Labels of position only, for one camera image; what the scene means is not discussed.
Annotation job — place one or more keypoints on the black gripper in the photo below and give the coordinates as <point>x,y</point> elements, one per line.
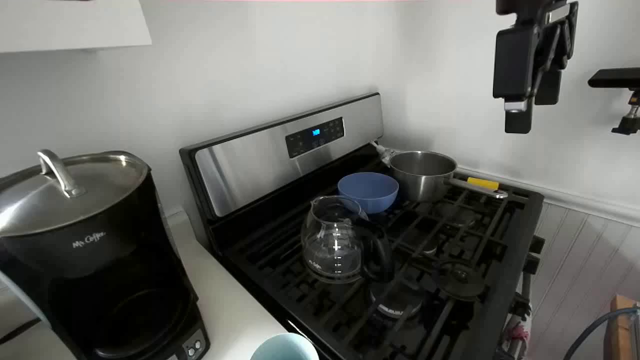
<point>526,9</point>

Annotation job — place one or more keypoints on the black clamp mount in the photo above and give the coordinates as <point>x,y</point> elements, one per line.
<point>616,79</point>

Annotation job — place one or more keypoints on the glass coffee carafe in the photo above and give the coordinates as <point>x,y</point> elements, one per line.
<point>331,247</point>

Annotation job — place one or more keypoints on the black Mr Coffee maker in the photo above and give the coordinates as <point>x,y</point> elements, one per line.
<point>101,266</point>

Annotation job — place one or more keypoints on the blue bowl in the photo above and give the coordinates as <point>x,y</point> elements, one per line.
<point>366,192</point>

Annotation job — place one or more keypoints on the steel pot lid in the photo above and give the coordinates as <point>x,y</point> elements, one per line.
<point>87,191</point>

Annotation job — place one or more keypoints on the steel saucepan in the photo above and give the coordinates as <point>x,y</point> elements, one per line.
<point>420,179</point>

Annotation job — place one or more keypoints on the patterned dish towel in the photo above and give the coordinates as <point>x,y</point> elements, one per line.
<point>514,337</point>

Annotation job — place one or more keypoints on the yellow block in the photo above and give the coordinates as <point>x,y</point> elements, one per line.
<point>482,182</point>

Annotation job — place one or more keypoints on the wooden board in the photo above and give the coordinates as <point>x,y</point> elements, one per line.
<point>622,332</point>

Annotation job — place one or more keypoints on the white wall cabinet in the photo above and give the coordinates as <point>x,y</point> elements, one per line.
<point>67,23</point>

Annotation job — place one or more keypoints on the light teal cup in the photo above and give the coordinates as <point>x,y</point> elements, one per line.
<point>282,348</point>

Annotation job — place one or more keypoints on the black steel gas stove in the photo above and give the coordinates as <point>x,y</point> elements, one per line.
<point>267,166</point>

